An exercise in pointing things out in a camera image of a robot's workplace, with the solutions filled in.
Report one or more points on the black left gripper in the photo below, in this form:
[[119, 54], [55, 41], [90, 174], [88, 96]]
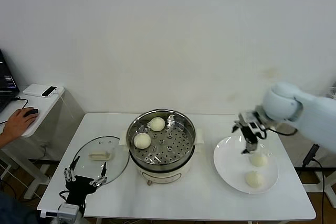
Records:
[[78, 188]]

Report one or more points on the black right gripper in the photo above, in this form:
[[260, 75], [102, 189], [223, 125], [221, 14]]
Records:
[[252, 133]]

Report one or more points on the white steamed baozi bun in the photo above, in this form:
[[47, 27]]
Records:
[[157, 124], [254, 179], [259, 161], [142, 140]]

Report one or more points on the round glass pot lid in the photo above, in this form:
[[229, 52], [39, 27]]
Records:
[[118, 155]]

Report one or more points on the black computer mouse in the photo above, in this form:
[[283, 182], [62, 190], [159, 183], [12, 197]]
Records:
[[33, 112]]

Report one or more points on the person's bare forearm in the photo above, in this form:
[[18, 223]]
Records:
[[4, 140]]

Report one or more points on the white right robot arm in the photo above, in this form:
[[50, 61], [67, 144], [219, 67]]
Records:
[[315, 119]]

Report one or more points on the stainless steel steamer basket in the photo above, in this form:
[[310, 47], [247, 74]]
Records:
[[183, 134]]

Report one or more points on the person's bare hand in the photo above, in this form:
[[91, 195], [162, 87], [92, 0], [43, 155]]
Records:
[[19, 123]]

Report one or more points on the white round plate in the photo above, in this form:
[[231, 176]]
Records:
[[231, 171]]

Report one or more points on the cream electric cooker base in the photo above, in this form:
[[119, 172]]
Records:
[[162, 174]]

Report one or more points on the person's blue jeans leg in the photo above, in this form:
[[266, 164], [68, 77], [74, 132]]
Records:
[[13, 208]]

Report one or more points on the white side desk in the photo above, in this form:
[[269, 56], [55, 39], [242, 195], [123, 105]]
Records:
[[39, 108]]

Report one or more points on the small black-topped white device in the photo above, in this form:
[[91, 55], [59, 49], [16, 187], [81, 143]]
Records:
[[50, 90]]

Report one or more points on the clear plastic container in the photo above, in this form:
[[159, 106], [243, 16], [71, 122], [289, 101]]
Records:
[[332, 91]]

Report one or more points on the flat white box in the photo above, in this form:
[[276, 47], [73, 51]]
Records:
[[32, 89]]

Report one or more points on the black laptop computer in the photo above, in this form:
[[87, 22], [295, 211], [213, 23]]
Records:
[[8, 82]]

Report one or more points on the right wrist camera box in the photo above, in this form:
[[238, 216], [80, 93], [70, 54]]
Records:
[[253, 119]]

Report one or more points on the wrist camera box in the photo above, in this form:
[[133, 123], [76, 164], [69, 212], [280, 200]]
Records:
[[68, 213], [253, 119]]

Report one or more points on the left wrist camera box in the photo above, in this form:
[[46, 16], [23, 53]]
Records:
[[68, 213]]

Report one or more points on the grey wall socket plug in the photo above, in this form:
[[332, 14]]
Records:
[[44, 144]]

